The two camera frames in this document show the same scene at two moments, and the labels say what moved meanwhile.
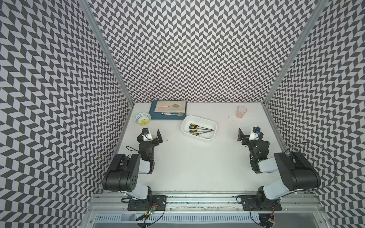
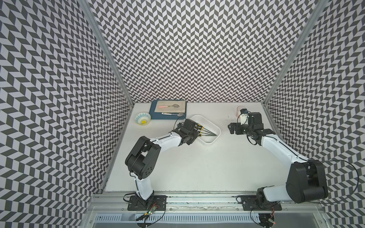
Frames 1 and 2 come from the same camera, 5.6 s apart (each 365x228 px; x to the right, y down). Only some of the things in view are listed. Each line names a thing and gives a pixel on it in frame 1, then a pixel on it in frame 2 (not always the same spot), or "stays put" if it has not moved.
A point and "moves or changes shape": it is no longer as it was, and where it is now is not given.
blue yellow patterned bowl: (142, 118) stays put
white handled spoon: (180, 114) stays put
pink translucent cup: (241, 109) stays put
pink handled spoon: (174, 105) stays put
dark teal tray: (168, 109) stays put
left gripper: (158, 136) -> (196, 132)
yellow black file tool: (197, 131) moves or changes shape
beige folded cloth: (181, 109) stays put
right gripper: (245, 137) -> (237, 126)
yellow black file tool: (192, 124) moves or changes shape
